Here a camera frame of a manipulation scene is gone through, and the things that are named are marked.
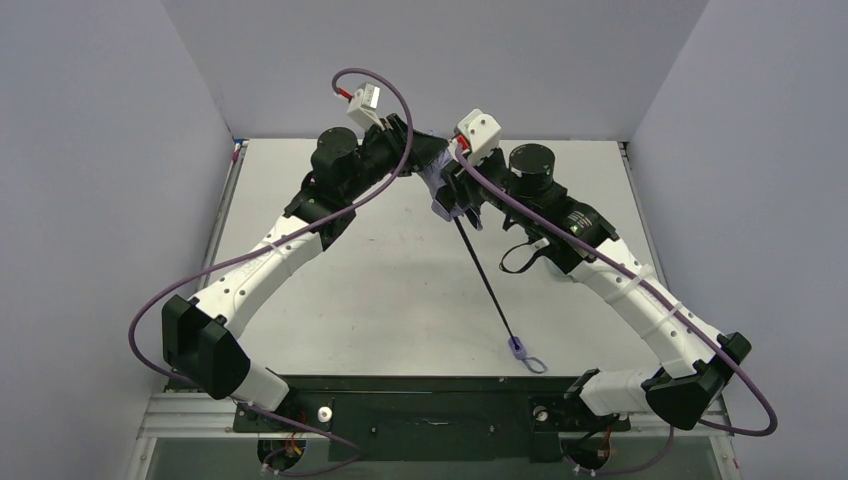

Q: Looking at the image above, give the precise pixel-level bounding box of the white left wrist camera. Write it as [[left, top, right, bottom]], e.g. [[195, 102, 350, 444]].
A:
[[346, 82, 385, 131]]

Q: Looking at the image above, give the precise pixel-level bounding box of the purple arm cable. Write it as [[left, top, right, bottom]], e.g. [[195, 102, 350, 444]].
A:
[[127, 68, 416, 480], [453, 142, 779, 478]]

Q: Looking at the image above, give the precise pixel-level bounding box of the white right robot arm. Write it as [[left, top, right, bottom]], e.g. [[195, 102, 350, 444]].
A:
[[423, 143, 751, 430]]

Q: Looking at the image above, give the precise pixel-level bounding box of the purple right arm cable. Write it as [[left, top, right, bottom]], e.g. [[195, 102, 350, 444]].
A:
[[453, 142, 779, 478]]

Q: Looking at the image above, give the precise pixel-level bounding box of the lavender folding umbrella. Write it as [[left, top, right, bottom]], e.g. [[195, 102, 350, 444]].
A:
[[418, 149, 548, 375]]

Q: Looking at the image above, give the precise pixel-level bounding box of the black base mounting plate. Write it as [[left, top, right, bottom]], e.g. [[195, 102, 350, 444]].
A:
[[165, 372, 654, 465]]

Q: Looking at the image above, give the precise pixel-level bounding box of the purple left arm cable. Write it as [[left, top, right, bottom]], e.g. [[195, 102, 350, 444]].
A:
[[127, 68, 416, 480]]

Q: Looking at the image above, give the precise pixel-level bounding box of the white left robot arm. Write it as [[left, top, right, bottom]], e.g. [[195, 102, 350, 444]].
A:
[[162, 114, 448, 411]]

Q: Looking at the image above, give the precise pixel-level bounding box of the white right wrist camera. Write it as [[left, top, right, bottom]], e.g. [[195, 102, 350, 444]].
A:
[[454, 108, 502, 165]]

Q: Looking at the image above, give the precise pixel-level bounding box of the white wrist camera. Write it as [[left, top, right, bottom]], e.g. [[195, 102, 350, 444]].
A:
[[454, 108, 502, 165], [346, 82, 385, 131]]

